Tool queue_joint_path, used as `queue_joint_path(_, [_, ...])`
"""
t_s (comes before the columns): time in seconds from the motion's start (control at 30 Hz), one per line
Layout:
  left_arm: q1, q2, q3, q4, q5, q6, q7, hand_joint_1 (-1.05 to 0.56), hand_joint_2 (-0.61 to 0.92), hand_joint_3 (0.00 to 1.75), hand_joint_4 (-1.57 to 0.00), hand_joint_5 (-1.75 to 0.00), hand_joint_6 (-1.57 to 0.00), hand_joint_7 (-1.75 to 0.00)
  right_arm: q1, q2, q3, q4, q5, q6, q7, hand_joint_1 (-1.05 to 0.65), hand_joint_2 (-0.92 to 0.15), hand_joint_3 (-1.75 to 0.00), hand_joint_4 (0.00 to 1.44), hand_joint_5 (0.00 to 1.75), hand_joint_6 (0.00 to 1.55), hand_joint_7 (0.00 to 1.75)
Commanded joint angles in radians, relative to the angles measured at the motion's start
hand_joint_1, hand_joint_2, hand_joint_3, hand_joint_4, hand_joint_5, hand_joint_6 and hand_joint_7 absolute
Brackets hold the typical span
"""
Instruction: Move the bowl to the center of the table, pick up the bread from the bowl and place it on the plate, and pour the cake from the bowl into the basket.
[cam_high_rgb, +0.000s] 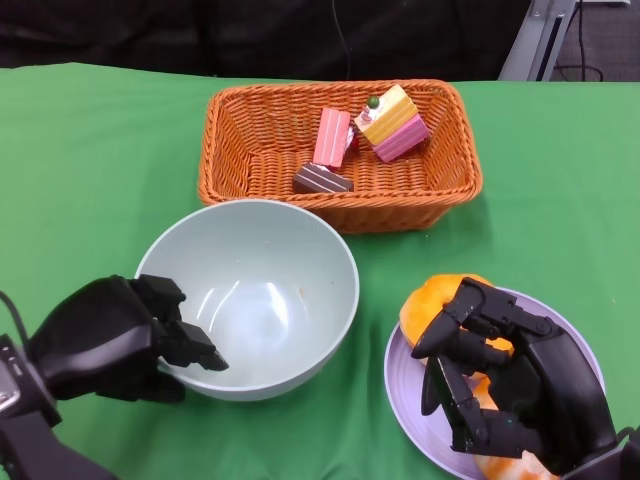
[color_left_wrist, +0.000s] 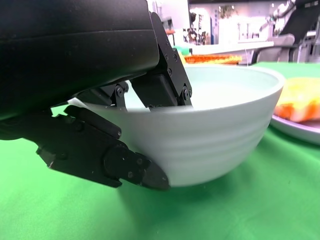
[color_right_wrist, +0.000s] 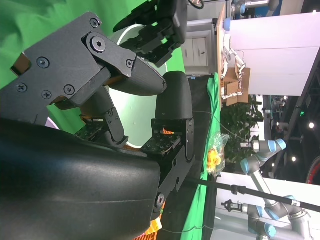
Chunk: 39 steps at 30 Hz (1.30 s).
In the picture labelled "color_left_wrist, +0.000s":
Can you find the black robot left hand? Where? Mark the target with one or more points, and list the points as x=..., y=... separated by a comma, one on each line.
x=75, y=50

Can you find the grey ceramic bowl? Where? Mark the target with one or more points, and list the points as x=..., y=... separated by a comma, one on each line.
x=212, y=137

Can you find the round orange bread bun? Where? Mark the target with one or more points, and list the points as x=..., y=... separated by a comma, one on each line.
x=300, y=95

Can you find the grey background robot arm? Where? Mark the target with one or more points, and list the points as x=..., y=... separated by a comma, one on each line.
x=277, y=10

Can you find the orange wicker basket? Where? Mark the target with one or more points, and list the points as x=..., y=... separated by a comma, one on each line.
x=212, y=58

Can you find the lavender plate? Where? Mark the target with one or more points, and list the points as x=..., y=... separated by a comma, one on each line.
x=300, y=130

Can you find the grey office chair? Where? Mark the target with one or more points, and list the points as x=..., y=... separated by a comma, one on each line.
x=275, y=47

